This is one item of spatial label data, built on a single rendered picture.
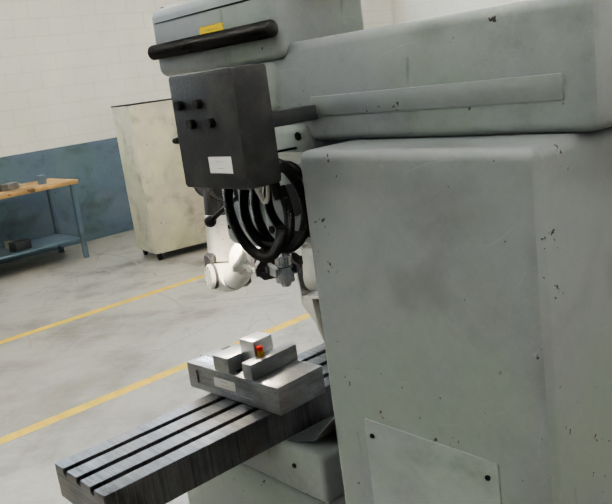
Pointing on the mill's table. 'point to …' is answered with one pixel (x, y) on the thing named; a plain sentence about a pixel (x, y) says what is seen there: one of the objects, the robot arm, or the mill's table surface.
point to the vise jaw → (228, 359)
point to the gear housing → (273, 85)
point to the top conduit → (215, 40)
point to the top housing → (303, 29)
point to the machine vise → (262, 379)
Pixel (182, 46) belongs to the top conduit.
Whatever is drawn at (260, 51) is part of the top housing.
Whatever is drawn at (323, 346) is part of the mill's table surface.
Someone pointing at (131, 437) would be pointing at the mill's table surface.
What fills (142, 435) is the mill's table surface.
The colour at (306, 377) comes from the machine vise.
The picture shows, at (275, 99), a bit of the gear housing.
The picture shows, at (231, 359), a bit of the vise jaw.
